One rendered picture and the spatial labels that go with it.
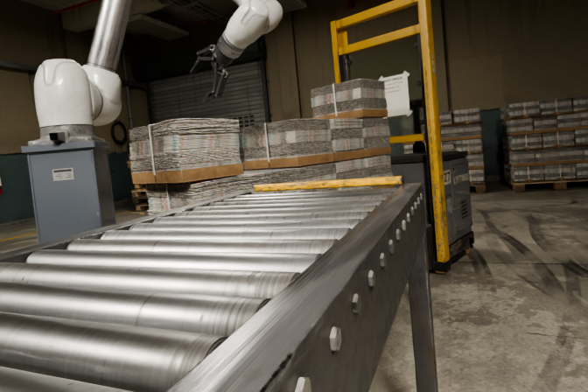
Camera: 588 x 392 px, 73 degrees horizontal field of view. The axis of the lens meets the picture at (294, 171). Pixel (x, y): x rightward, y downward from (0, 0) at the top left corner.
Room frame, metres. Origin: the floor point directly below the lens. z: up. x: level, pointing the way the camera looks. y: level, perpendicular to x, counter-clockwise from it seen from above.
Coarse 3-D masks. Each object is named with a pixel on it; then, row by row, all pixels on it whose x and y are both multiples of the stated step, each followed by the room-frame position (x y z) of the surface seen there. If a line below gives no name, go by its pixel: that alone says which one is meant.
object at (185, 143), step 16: (160, 128) 1.50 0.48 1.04; (176, 128) 1.44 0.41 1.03; (192, 128) 1.46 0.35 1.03; (208, 128) 1.51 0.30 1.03; (224, 128) 1.57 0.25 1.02; (160, 144) 1.50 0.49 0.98; (176, 144) 1.42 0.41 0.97; (192, 144) 1.46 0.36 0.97; (208, 144) 1.52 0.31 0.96; (224, 144) 1.57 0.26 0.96; (160, 160) 1.50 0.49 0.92; (176, 160) 1.43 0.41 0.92; (192, 160) 1.46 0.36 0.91; (208, 160) 1.51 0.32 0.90; (224, 160) 1.57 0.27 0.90; (240, 160) 1.62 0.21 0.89
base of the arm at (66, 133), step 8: (40, 128) 1.26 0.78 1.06; (48, 128) 1.24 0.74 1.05; (56, 128) 1.24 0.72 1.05; (64, 128) 1.25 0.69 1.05; (72, 128) 1.26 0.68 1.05; (80, 128) 1.28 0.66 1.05; (88, 128) 1.30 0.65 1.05; (40, 136) 1.26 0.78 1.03; (48, 136) 1.24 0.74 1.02; (56, 136) 1.23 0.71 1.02; (64, 136) 1.23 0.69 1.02; (72, 136) 1.25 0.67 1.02; (80, 136) 1.25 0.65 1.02; (88, 136) 1.25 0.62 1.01; (96, 136) 1.35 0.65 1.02; (32, 144) 1.21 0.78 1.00; (40, 144) 1.22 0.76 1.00
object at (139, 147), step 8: (136, 128) 1.61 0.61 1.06; (144, 128) 1.58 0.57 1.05; (136, 136) 1.62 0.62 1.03; (144, 136) 1.58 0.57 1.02; (136, 144) 1.62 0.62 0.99; (144, 144) 1.58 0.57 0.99; (136, 152) 1.63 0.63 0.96; (144, 152) 1.58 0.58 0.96; (136, 160) 1.63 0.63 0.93; (144, 160) 1.58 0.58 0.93; (136, 168) 1.63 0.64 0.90; (144, 168) 1.59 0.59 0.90
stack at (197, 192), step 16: (352, 160) 2.21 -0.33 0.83; (240, 176) 1.64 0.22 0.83; (256, 176) 1.68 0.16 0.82; (272, 176) 1.74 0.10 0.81; (288, 176) 1.82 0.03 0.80; (304, 176) 1.91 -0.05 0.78; (320, 176) 2.00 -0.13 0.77; (336, 176) 2.09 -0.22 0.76; (352, 176) 2.20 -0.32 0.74; (160, 192) 1.62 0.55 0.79; (176, 192) 1.54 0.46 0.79; (192, 192) 1.45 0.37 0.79; (208, 192) 1.50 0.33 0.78; (224, 192) 1.55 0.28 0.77; (256, 192) 1.68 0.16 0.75; (272, 192) 1.74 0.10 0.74; (288, 192) 1.82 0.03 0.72; (160, 208) 1.63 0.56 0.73
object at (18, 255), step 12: (240, 192) 1.21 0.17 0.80; (192, 204) 1.02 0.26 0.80; (204, 204) 0.99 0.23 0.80; (144, 216) 0.86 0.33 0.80; (156, 216) 0.85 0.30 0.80; (168, 216) 0.87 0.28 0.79; (108, 228) 0.74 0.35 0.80; (120, 228) 0.74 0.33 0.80; (60, 240) 0.66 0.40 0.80; (72, 240) 0.65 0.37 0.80; (12, 252) 0.59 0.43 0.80; (24, 252) 0.58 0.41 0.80
